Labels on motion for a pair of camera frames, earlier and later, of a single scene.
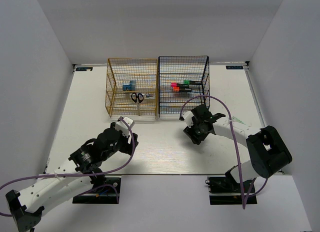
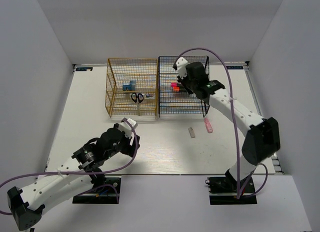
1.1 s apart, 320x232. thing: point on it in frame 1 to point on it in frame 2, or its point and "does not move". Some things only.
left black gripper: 126,147 does not move
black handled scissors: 138,99 does not move
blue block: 132,87 does not move
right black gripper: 190,132 to 182,82
